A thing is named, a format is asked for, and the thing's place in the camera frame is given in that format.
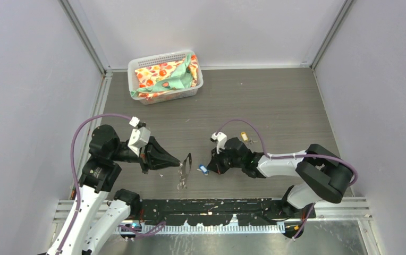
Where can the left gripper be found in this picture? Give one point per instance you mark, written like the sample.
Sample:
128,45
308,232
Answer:
152,155

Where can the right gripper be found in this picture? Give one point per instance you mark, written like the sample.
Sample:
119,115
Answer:
216,163

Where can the metal key organizer plate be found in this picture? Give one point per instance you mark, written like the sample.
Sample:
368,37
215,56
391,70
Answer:
184,171

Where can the blue tagged key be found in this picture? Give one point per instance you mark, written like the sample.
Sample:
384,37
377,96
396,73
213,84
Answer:
203,169

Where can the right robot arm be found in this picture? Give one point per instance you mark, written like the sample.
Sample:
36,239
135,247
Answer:
324,176

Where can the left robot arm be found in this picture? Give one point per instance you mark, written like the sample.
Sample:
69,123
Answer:
82,233

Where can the yellow tagged key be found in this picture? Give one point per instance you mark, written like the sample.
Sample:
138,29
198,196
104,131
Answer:
245,138

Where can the white plastic basket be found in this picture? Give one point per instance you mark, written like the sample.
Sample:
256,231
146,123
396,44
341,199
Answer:
157,59

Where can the floral cloth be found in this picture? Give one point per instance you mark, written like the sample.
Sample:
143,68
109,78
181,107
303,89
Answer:
159,79

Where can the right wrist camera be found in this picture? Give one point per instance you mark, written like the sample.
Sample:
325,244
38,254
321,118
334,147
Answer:
220,139

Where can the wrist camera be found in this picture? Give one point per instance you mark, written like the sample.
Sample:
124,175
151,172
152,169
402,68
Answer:
220,139
139,136

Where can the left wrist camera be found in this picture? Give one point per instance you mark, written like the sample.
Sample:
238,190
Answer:
139,136

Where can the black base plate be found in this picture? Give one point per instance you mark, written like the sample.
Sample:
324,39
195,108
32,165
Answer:
216,212

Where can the white cable duct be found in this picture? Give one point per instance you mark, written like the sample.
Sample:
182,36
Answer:
230,228

